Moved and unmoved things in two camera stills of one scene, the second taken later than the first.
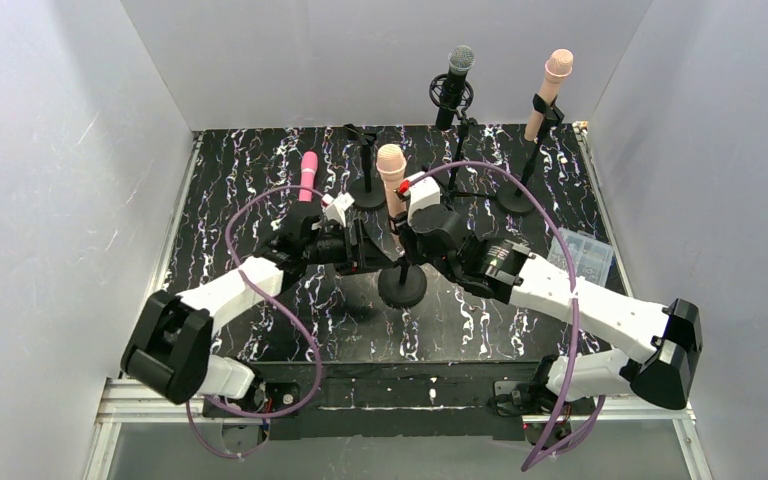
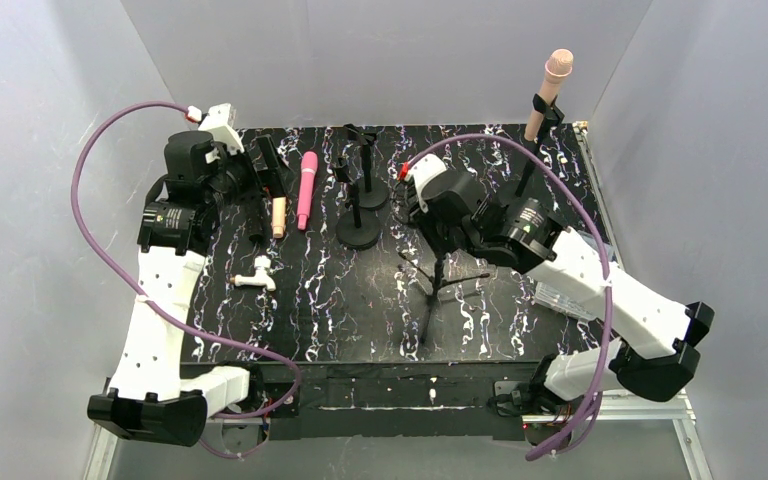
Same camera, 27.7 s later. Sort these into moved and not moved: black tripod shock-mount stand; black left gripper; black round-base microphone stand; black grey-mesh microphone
Moved: black left gripper; black tripod shock-mount stand; black grey-mesh microphone
Not moved: black round-base microphone stand
